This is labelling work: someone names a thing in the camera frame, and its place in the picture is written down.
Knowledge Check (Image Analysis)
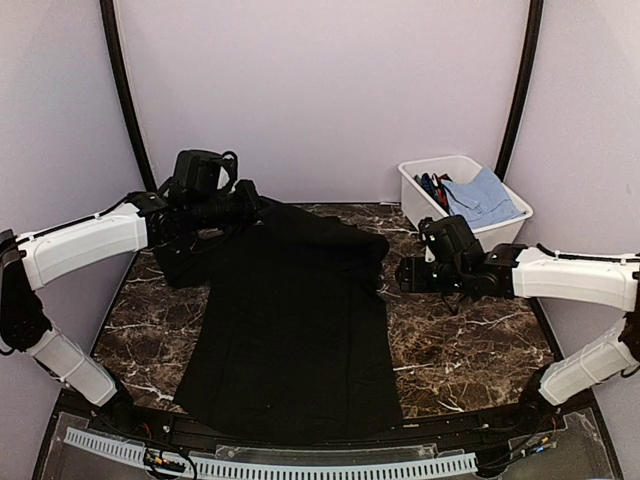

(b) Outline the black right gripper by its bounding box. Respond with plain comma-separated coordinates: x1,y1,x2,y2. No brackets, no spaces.
396,255,470,293

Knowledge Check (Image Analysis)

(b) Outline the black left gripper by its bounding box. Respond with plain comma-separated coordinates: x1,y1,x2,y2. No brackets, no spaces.
188,177,273,236

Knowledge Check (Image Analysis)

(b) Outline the white plastic bin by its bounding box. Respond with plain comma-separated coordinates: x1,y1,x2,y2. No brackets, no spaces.
398,155,533,251

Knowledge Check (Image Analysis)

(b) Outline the black long sleeve shirt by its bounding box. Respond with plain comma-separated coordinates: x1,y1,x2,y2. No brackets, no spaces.
154,203,402,445

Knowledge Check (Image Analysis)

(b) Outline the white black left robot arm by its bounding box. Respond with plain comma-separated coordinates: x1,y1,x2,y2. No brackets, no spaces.
1,180,260,436

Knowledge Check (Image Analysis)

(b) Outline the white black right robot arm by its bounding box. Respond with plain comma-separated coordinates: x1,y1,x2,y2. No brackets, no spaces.
396,244,639,434

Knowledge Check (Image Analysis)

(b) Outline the red navy plaid shirt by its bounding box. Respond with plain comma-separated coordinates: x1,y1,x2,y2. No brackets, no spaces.
413,173,451,212

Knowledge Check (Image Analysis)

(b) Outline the light blue polo shirt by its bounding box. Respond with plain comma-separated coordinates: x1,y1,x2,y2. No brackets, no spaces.
443,167,525,229

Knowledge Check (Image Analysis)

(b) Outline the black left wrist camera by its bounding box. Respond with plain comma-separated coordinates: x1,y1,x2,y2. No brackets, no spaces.
169,149,238,204

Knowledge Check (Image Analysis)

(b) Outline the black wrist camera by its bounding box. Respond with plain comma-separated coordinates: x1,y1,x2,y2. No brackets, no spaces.
169,149,238,204
418,215,485,268

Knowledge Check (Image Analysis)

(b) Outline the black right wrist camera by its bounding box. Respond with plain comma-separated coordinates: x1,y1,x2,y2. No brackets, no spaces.
418,215,485,268

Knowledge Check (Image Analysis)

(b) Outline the white slotted cable duct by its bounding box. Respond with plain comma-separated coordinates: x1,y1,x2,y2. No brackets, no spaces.
64,427,478,479

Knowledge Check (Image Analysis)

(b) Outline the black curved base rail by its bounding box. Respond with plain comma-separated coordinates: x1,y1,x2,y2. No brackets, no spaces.
114,399,541,451

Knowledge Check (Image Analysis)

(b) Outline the black left frame post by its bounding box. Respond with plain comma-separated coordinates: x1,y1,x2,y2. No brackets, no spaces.
99,0,157,191

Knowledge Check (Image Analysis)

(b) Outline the black frame post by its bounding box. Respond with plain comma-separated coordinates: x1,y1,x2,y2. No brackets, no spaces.
494,0,544,181
99,0,157,191

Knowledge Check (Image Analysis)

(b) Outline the black right frame post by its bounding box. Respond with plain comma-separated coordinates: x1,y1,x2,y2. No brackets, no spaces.
494,0,544,181

